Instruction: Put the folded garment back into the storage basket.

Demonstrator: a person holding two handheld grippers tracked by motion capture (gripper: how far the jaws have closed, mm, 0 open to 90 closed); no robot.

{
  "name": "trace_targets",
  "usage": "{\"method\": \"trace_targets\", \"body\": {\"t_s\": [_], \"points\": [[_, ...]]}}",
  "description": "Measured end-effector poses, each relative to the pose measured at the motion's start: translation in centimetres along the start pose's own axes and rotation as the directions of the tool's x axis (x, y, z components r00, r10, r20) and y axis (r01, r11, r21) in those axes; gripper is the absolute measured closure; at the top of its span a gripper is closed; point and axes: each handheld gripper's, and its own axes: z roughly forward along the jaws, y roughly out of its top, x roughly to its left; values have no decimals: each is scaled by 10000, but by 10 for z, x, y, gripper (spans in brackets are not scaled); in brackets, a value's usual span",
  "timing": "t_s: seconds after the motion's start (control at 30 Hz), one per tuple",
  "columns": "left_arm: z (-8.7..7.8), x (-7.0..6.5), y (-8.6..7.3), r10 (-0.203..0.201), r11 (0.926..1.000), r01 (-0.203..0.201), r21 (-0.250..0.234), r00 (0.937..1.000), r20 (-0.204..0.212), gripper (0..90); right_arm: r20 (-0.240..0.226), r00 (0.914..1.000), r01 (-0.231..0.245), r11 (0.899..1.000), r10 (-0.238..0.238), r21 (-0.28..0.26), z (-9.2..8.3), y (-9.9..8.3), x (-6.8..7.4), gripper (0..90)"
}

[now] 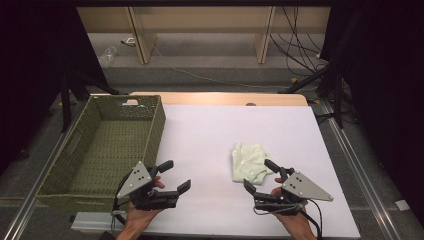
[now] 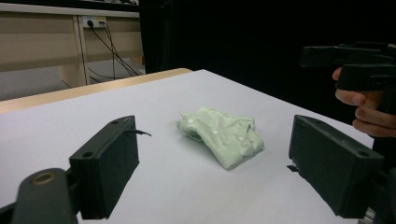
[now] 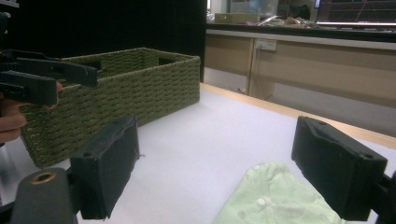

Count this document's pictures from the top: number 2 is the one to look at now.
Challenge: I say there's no white table cover sheet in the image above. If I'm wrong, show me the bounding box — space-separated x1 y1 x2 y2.
0 68 375 224

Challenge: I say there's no white wall socket strip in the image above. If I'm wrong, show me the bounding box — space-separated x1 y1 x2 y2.
81 15 107 29

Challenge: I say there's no beige wooden desk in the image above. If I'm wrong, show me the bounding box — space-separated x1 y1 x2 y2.
0 2 146 101

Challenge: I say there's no light green cloth garment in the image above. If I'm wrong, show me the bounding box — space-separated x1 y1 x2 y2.
177 106 265 171

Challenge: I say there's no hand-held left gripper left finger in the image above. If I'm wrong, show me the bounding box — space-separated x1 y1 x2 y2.
68 115 152 220

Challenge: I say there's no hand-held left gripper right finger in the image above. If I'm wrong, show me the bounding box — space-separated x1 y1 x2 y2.
287 114 386 219

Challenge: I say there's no black power cable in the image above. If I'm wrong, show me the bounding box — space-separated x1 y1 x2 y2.
87 20 140 77
99 21 138 80

